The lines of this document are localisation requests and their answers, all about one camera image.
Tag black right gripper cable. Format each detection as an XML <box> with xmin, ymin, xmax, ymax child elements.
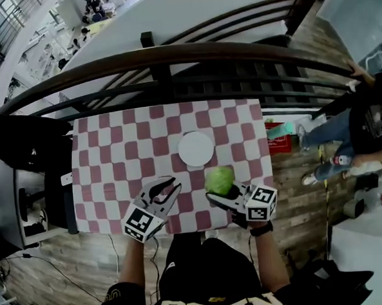
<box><xmin>246</xmin><ymin>227</ymin><xmax>254</xmax><ymax>264</ymax></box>

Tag person's black jersey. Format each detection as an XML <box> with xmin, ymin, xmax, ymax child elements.
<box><xmin>98</xmin><ymin>230</ymin><xmax>317</xmax><ymax>305</ymax></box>

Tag person's left forearm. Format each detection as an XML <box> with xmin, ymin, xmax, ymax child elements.
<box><xmin>114</xmin><ymin>233</ymin><xmax>162</xmax><ymax>291</ymax></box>

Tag black wristband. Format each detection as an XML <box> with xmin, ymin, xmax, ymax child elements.
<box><xmin>248</xmin><ymin>220</ymin><xmax>275</xmax><ymax>239</ymax></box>

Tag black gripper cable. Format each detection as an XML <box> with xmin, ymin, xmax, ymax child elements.
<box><xmin>246</xmin><ymin>227</ymin><xmax>254</xmax><ymax>264</ymax></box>
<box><xmin>143</xmin><ymin>236</ymin><xmax>164</xmax><ymax>305</ymax></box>

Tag black small case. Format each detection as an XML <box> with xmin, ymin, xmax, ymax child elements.
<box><xmin>352</xmin><ymin>172</ymin><xmax>381</xmax><ymax>194</ymax></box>

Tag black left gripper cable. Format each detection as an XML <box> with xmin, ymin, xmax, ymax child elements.
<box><xmin>143</xmin><ymin>236</ymin><xmax>164</xmax><ymax>305</ymax></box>

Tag dark wooden railing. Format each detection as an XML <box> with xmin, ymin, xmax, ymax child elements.
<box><xmin>0</xmin><ymin>0</ymin><xmax>368</xmax><ymax>129</ymax></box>

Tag black white shoe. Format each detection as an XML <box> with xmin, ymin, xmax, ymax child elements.
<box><xmin>21</xmin><ymin>208</ymin><xmax>50</xmax><ymax>237</ymax></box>

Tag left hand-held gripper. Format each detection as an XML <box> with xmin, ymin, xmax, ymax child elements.
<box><xmin>121</xmin><ymin>176</ymin><xmax>186</xmax><ymax>245</ymax></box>

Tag black backpack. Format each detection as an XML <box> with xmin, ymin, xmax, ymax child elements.
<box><xmin>285</xmin><ymin>248</ymin><xmax>377</xmax><ymax>305</ymax></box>

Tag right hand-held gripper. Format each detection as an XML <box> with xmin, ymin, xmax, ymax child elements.
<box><xmin>204</xmin><ymin>178</ymin><xmax>280</xmax><ymax>233</ymax></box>

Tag red box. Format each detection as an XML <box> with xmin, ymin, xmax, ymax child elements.
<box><xmin>264</xmin><ymin>120</ymin><xmax>292</xmax><ymax>157</ymax></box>

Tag teal bottle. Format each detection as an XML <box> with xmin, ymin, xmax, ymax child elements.
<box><xmin>265</xmin><ymin>122</ymin><xmax>296</xmax><ymax>141</ymax></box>

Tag red white checkered tablecloth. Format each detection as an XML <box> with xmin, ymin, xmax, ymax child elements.
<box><xmin>67</xmin><ymin>96</ymin><xmax>278</xmax><ymax>239</ymax></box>

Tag grey desk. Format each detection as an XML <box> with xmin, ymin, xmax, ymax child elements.
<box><xmin>12</xmin><ymin>164</ymin><xmax>79</xmax><ymax>249</ymax></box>

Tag white round dish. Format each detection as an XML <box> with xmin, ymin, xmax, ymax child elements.
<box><xmin>177</xmin><ymin>130</ymin><xmax>216</xmax><ymax>169</ymax></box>

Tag person's right forearm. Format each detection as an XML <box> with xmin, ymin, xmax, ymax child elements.
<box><xmin>247</xmin><ymin>219</ymin><xmax>292</xmax><ymax>290</ymax></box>

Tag grey small box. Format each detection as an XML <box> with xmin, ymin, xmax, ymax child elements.
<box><xmin>341</xmin><ymin>198</ymin><xmax>367</xmax><ymax>219</ymax></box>

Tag green cabbage vegetable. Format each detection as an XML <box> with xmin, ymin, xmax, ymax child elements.
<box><xmin>203</xmin><ymin>165</ymin><xmax>237</xmax><ymax>197</ymax></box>

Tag black floor cable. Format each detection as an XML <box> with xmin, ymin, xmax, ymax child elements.
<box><xmin>3</xmin><ymin>249</ymin><xmax>105</xmax><ymax>305</ymax></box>

